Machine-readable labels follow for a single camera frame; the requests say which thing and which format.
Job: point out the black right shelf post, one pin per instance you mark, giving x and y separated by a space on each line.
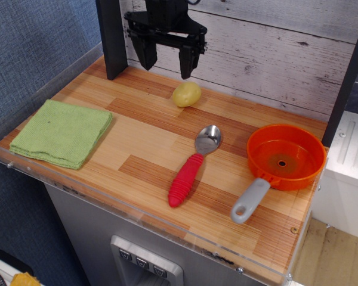
342 99

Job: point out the grey toy cabinet front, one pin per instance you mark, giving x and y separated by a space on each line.
90 228

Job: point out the red handled metal spoon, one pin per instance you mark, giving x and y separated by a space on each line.
207 141

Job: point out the silver dispenser button panel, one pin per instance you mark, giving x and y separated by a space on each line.
139 266

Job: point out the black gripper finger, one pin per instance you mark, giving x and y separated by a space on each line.
189 57
145 48

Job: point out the black left shelf post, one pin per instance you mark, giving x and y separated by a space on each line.
112 37

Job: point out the orange pan with grey handle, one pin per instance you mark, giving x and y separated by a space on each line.
283 157

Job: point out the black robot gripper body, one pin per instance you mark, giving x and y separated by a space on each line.
169 23

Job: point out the yellow black object bottom left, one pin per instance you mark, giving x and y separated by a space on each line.
21 279

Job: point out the green folded cloth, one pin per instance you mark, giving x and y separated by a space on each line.
61 134

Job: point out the black shelf post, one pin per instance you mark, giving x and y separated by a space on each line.
342 99
112 37

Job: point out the clear acrylic table guard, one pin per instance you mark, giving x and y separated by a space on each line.
30 227

